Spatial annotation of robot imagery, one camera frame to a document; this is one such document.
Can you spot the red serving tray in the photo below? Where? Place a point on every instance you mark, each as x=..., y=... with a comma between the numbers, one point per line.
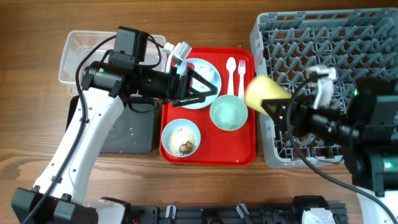
x=217, y=147

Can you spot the small light blue bowl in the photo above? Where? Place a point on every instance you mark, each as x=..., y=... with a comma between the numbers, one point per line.
x=179, y=123

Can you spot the grey dishwasher rack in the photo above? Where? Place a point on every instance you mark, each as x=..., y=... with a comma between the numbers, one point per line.
x=359, y=43

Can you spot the mint green bowl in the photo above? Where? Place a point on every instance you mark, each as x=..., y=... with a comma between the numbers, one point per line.
x=228, y=113

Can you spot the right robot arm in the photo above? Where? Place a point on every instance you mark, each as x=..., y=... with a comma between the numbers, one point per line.
x=371, y=155

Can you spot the clear plastic bin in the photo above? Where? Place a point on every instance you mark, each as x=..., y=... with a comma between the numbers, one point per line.
x=80, y=43

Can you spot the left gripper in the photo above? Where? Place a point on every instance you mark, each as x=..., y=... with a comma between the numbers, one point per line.
x=178, y=88

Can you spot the yellow plastic cup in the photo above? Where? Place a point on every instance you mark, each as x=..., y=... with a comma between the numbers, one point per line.
x=263, y=88

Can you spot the large light blue plate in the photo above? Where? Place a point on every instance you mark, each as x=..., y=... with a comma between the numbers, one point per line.
x=196, y=61

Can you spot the red ketchup packet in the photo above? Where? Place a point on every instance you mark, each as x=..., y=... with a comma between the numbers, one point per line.
x=190, y=68

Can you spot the white plastic spoon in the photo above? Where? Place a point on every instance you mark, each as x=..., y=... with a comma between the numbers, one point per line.
x=230, y=66

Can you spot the white napkin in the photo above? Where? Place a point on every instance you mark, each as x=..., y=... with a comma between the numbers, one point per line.
x=205, y=71

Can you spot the white plastic fork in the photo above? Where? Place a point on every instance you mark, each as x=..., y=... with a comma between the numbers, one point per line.
x=242, y=72

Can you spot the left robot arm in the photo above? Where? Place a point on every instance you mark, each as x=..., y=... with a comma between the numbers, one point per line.
x=104, y=89

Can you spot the white rice pile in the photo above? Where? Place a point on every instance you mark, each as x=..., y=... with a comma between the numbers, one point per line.
x=179, y=136

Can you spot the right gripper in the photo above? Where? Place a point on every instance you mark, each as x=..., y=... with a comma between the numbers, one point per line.
x=279, y=106

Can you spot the brown food scrap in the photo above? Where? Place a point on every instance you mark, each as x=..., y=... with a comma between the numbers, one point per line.
x=186, y=148

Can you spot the black waste tray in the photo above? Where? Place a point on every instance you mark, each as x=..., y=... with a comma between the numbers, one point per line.
x=113, y=128

